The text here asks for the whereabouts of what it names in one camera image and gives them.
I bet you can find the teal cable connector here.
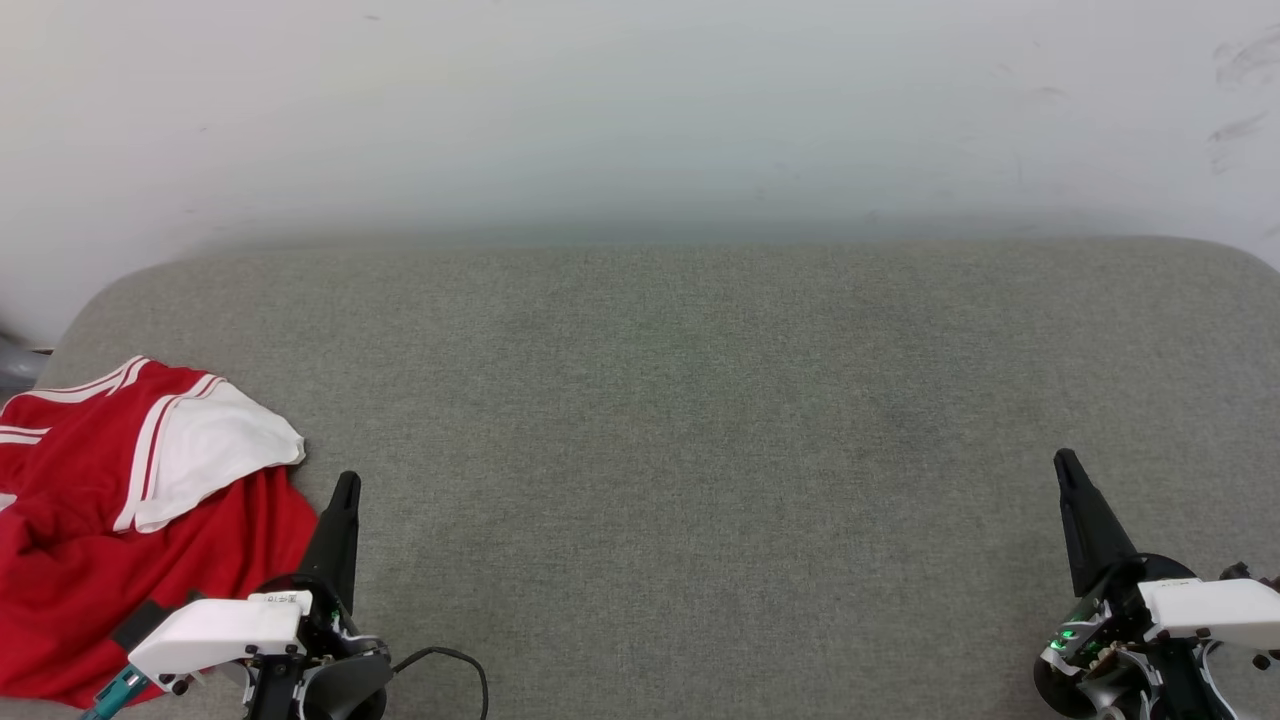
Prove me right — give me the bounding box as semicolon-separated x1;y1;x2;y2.
80;664;153;720

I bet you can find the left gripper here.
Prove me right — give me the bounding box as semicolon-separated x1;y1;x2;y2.
245;471;394;720

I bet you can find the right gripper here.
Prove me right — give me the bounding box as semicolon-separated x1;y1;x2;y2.
1033;447;1242;720

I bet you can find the grey fabric sofa seat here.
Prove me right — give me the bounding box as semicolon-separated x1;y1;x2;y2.
0;235;1280;720

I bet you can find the red and white shirt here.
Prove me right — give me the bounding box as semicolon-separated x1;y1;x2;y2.
0;355;319;709

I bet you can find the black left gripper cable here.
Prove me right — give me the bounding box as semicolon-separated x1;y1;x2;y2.
389;646;490;720

